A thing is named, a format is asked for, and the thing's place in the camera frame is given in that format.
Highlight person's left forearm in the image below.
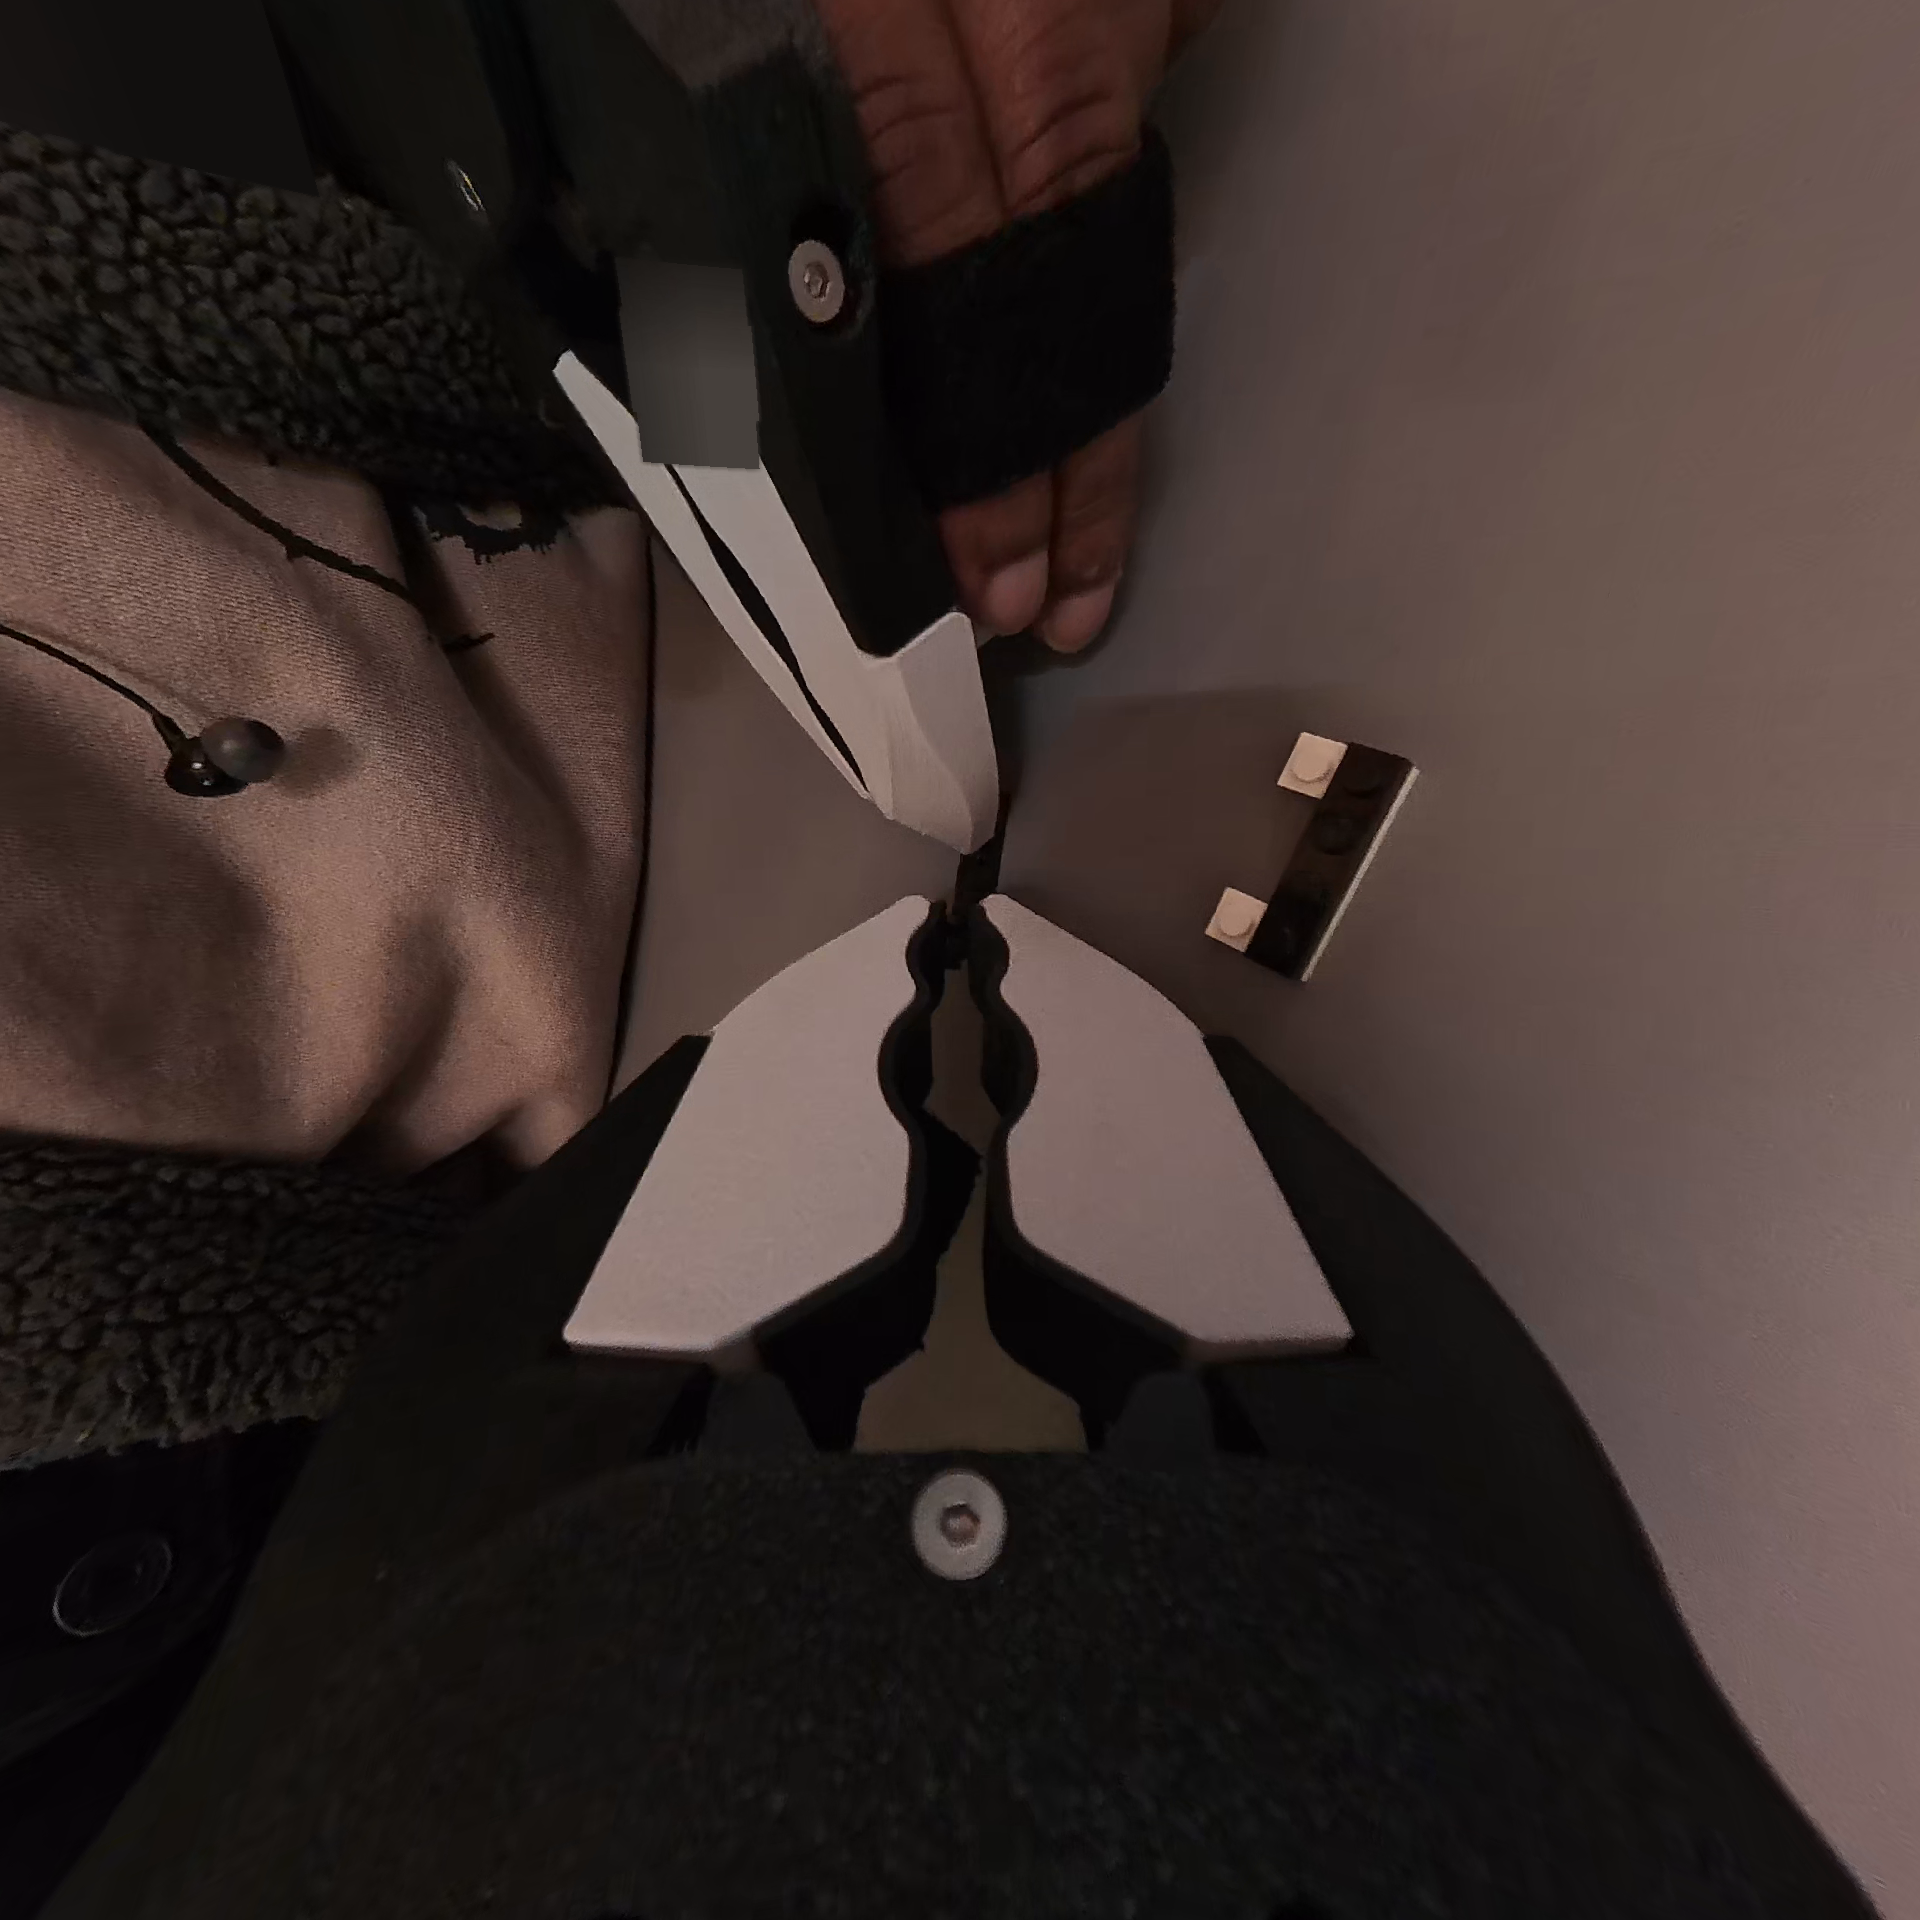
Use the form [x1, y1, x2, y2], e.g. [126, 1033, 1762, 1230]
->
[269, 0, 847, 289]

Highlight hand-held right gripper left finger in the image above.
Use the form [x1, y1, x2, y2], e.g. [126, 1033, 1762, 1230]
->
[562, 893, 962, 1369]

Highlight black earphone with cable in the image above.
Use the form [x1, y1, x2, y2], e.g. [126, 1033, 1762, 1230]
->
[0, 621, 289, 799]

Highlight person's left hand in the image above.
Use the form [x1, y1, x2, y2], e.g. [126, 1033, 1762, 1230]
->
[831, 0, 1190, 657]

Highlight dark fleece jacket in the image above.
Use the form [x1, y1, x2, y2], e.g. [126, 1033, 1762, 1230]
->
[0, 118, 616, 1920]

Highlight black and white lego assembly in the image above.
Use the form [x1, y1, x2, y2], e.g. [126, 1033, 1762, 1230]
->
[1205, 729, 1421, 988]

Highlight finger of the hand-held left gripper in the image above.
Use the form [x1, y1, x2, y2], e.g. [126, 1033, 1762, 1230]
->
[551, 350, 874, 807]
[673, 461, 1003, 852]

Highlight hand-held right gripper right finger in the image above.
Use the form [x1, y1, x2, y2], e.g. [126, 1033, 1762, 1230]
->
[967, 893, 1354, 1367]

